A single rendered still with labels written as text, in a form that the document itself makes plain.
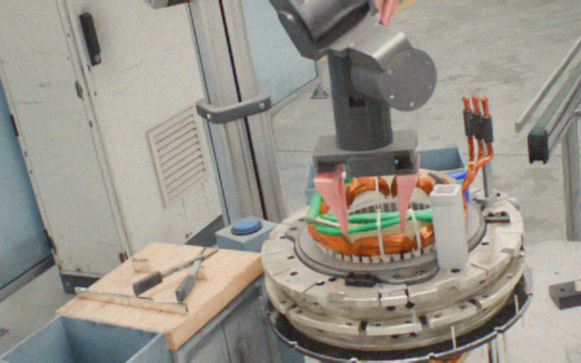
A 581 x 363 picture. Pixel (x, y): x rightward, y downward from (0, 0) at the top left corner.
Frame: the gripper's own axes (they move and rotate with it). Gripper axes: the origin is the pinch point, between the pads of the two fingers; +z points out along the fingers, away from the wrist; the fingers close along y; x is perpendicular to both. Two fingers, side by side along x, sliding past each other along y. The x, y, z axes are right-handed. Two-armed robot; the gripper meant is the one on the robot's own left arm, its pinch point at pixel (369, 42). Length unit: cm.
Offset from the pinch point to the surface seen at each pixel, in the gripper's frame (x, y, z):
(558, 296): -2, 54, 37
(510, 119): 124, 364, -11
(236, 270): 21.3, -0.3, 26.1
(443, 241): -7.6, 0.1, 22.7
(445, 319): -8.0, -1.3, 31.0
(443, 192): -7.7, 0.6, 17.4
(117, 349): 29.3, -13.9, 34.1
